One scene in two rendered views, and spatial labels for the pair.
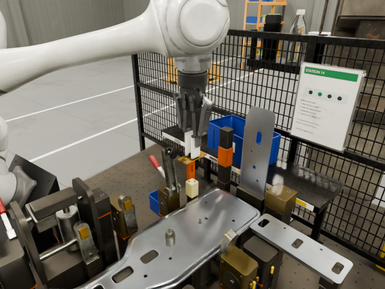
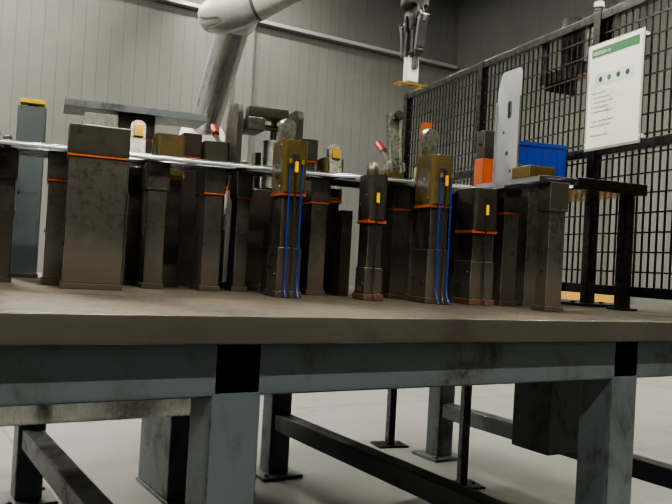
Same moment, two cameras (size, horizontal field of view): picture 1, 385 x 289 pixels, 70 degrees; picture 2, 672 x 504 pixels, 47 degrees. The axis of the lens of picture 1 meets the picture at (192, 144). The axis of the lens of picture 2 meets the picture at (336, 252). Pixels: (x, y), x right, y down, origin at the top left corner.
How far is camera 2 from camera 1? 1.63 m
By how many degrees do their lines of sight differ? 35
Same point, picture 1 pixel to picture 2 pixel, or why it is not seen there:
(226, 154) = (482, 164)
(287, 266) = not seen: hidden behind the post
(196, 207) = not seen: hidden behind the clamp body
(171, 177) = (394, 151)
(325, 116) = (617, 102)
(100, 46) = not seen: outside the picture
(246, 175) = (499, 172)
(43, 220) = (255, 117)
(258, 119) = (508, 86)
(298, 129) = (592, 138)
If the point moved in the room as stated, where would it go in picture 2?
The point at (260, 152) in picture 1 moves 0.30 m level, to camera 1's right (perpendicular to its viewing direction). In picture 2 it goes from (512, 127) to (629, 125)
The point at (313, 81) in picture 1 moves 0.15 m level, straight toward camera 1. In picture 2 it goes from (601, 65) to (575, 52)
